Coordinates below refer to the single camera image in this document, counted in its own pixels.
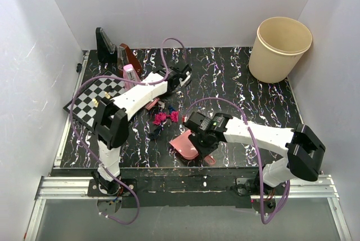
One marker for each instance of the black metronome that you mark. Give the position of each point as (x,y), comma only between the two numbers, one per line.
(106,50)

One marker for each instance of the blue paper scrap centre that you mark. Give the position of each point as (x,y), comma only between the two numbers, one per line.
(171,109)

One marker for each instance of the black paper scrap small left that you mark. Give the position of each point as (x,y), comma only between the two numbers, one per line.
(155,134)

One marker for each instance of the black white chessboard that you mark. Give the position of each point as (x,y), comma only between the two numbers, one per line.
(84,110)

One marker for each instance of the pink hand brush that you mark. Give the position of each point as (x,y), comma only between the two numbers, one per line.
(151,104)

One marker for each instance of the white chess pawn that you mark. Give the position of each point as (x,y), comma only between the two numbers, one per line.
(95,102)

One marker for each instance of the brown metronome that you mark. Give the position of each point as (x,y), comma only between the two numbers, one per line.
(126,57)

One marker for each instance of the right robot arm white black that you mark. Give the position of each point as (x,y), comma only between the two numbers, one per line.
(300,149)

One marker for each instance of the magenta paper scrap lower left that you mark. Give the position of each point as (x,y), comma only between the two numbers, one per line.
(159,118)

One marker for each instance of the magenta paper scrap upper left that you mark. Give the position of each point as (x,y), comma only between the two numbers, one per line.
(174,116)

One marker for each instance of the pink plastic dustpan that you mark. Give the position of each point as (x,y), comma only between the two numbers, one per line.
(184,146)

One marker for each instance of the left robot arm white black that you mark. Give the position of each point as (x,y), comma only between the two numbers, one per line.
(111,120)

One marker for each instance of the magenta paper scrap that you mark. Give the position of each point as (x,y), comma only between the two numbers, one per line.
(174,116)
(159,118)

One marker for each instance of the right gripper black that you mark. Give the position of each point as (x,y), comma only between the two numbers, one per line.
(202,151)

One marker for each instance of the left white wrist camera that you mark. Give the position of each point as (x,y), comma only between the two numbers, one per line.
(185,80)

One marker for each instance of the beige plastic bucket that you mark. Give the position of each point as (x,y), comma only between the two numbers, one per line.
(280,43)

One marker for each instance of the pink metronome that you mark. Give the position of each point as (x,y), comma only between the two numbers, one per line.
(130,73)

